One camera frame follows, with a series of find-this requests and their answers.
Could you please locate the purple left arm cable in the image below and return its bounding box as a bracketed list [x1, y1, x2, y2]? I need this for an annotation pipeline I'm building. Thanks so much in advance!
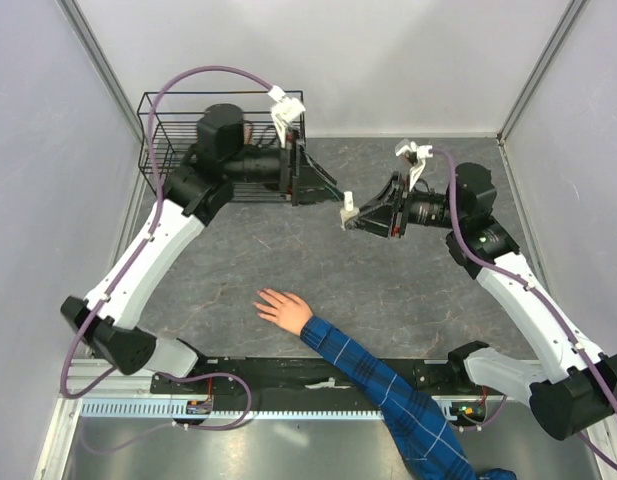
[60, 65, 287, 454]

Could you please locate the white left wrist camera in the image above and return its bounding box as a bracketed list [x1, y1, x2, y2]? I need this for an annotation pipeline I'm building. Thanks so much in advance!
[268, 85, 306, 148]

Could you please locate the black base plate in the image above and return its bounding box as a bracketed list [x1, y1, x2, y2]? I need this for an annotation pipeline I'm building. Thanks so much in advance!
[150, 357, 499, 416]

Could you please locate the clear nail polish bottle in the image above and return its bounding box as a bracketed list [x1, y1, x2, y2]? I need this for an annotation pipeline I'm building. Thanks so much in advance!
[339, 207, 359, 230]

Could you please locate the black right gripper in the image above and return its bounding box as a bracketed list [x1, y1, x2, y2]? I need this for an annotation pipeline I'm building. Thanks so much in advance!
[346, 170, 464, 239]

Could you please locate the white nail polish cap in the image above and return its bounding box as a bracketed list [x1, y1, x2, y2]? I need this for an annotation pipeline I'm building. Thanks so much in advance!
[343, 191, 354, 211]

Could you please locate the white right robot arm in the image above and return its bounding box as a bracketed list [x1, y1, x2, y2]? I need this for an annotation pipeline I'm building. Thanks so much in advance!
[340, 163, 617, 440]

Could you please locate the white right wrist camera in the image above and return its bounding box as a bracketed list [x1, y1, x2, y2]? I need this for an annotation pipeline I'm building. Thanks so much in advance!
[394, 139, 433, 191]

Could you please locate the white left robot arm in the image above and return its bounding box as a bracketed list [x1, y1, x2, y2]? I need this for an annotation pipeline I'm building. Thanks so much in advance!
[61, 97, 344, 393]

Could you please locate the grey cable duct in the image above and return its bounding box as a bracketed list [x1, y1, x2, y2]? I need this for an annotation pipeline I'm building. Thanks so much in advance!
[79, 397, 383, 420]

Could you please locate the blue plaid sleeve forearm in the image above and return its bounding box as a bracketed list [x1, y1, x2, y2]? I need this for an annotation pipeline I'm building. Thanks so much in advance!
[300, 316, 516, 480]

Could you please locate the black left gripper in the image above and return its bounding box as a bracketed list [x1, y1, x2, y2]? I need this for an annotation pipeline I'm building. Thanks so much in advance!
[226, 128, 345, 206]

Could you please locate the black wire rack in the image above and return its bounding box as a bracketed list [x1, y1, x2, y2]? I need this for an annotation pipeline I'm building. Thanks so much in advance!
[136, 88, 280, 190]

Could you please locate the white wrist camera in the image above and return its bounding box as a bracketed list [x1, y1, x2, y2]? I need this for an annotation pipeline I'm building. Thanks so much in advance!
[268, 85, 306, 148]
[394, 139, 433, 191]

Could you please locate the person's hand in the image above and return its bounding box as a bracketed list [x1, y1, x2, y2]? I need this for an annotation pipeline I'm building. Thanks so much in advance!
[253, 288, 313, 336]

